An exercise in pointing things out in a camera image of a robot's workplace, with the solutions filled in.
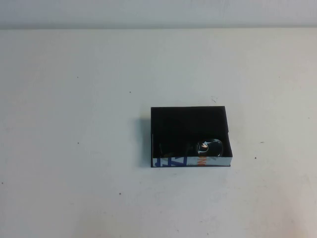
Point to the black printed glasses case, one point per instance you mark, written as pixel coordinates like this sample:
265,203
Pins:
188,124

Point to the black framed glasses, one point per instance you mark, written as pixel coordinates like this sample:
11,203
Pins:
215,146

